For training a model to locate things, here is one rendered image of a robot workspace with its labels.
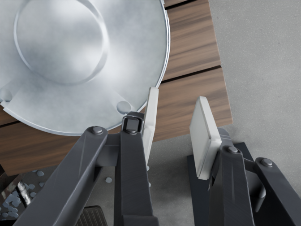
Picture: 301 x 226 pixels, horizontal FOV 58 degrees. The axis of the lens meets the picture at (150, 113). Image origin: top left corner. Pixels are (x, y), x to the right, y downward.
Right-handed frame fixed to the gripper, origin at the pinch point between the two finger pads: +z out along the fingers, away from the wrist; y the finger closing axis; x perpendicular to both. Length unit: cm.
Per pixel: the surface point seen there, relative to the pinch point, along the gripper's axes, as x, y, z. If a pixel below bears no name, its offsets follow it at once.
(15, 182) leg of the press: -37, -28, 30
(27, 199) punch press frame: -49, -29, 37
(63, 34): 0.7, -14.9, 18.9
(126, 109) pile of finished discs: -8.8, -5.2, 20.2
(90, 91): -6.7, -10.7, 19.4
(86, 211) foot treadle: -51, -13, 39
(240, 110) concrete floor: -19, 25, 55
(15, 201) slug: -69, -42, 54
